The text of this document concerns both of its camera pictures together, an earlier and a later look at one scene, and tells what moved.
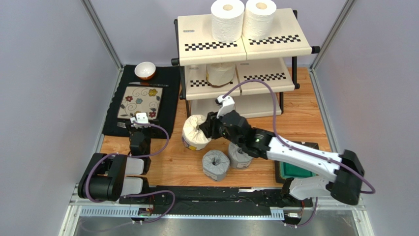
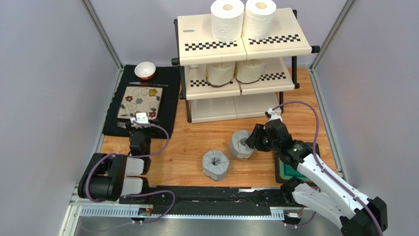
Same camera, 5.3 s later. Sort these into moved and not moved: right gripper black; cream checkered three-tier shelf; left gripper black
Moved: right gripper black
Not moved: left gripper black; cream checkered three-tier shelf
